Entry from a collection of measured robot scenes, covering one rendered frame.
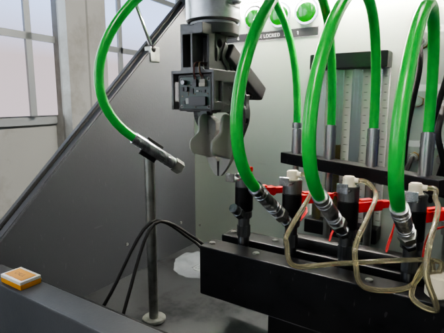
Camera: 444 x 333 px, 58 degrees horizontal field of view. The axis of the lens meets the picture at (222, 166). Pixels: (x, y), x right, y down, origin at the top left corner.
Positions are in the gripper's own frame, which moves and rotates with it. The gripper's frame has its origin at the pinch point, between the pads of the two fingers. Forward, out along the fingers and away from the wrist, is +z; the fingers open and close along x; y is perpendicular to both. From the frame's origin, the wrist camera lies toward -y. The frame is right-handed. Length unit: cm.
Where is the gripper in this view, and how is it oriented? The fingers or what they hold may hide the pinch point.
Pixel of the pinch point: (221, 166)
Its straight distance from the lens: 60.1
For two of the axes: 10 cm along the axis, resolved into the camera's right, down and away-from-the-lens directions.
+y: -5.5, 1.4, -8.2
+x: 8.3, 0.9, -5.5
